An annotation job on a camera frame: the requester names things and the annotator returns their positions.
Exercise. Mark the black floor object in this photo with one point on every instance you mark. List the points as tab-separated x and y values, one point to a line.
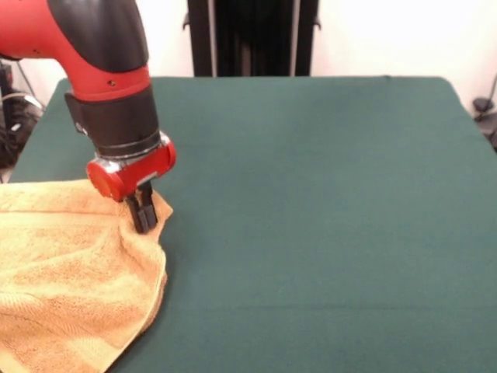
492	136

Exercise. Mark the black power strip red switch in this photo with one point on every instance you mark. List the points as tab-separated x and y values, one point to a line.
5	75

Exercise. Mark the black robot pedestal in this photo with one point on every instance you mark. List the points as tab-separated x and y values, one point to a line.
252	39

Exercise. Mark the dark green table cloth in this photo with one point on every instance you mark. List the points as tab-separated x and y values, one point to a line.
330	213

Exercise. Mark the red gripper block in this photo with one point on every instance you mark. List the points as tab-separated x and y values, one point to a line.
132	175

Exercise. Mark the tan terry towel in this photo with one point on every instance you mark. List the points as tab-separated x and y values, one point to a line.
70	272

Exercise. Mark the small black round object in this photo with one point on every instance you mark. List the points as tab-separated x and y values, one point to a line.
481	105

